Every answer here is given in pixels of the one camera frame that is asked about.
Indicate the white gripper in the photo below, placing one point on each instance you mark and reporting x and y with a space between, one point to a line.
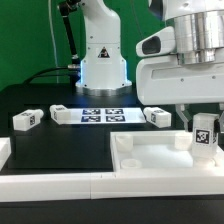
162 81

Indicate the white square tabletop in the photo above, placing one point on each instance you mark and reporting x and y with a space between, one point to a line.
158 150

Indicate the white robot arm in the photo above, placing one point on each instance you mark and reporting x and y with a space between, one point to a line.
181 64

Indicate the white front fence bar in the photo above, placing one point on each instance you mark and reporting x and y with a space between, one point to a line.
17 188

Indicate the white fence bar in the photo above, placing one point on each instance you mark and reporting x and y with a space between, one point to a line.
5 151
17 188

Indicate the white sheet with fiducial markers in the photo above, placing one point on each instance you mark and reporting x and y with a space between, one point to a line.
106 116

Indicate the white left fence bar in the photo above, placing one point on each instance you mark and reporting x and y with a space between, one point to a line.
5 151

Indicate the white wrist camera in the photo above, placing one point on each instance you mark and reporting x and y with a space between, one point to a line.
161 43

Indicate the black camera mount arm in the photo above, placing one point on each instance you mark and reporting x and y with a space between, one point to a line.
65 8

